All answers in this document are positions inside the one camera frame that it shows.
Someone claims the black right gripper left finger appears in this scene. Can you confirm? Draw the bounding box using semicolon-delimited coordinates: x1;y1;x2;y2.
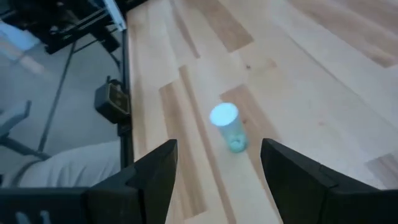
85;138;179;224

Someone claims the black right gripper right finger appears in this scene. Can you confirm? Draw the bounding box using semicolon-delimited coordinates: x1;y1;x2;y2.
260;138;398;224

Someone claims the teal green medicine bottle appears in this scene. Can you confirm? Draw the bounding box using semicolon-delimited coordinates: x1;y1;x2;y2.
208;102;249;154

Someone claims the person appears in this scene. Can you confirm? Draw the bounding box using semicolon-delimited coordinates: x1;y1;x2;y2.
9;139;125;189

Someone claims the grey chair base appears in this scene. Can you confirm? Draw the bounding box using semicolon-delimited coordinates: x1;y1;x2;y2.
0;99;52;159

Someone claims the black camera box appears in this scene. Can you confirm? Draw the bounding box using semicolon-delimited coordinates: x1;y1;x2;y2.
94;76;131;125

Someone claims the black cable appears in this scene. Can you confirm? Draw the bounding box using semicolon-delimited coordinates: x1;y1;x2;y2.
37;42;77;153

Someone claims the black aluminium table frame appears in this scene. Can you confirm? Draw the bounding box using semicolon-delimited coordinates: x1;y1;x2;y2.
0;0;149;170

